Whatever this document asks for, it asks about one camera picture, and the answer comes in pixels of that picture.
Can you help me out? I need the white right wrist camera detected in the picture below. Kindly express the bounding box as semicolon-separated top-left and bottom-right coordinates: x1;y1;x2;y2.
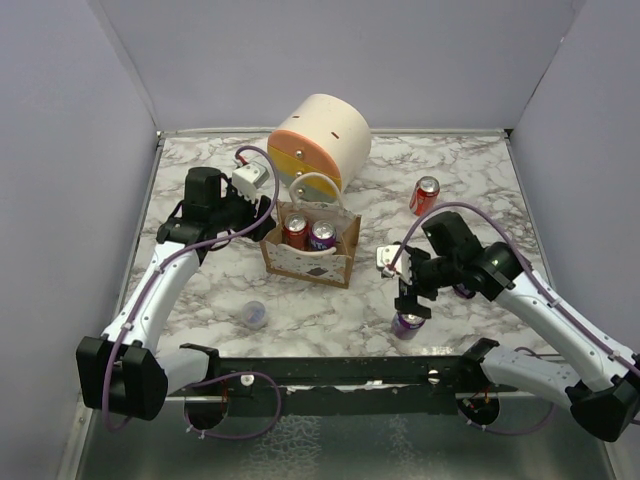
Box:
375;245;404;278

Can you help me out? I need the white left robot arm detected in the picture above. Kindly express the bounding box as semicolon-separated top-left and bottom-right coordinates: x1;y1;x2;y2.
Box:
76;163;275;420

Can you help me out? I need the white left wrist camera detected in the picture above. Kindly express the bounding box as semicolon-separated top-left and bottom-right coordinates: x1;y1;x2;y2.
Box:
231;163;269;202

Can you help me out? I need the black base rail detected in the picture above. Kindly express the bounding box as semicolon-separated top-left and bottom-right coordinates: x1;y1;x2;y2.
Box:
179;343;504;417

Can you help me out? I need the purple soda can front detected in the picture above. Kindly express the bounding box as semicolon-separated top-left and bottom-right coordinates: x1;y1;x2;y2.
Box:
391;312;426;340

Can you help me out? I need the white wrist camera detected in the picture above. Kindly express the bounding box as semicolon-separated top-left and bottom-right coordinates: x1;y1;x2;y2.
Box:
231;163;269;202
375;245;404;278

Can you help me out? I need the red soda can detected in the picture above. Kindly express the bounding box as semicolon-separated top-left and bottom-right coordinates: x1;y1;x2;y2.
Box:
283;213;309;250
409;176;440;216

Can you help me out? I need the cream cylindrical drawer cabinet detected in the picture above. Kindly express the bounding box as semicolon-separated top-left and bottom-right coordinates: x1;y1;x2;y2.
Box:
267;93;372;191

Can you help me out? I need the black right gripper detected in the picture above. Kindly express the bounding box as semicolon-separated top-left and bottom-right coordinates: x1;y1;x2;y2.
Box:
394;247;460;317

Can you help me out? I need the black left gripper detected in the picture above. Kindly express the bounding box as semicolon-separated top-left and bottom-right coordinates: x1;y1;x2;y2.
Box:
211;178;276;241

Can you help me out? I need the brown canvas bag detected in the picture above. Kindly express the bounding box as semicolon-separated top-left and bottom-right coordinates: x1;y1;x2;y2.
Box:
260;172;361;289

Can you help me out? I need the small clear plastic cup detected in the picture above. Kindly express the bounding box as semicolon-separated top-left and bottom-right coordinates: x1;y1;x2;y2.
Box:
241;301;267;330

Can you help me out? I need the purple soda can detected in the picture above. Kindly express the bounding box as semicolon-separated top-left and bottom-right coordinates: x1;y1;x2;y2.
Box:
309;220;337;251
452;284;476;300
391;312;426;340

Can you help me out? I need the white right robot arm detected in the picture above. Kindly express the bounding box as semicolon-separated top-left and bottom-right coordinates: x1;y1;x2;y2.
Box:
376;202;639;442

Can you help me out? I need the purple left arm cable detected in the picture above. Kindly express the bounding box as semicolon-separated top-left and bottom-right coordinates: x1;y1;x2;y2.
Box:
102;145;284;441

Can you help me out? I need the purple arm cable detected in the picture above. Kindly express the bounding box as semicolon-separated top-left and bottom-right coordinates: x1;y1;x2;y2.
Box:
387;201;640;436
102;145;284;441

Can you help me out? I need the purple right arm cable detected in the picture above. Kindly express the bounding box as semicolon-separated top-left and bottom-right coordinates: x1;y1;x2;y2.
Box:
387;201;640;436

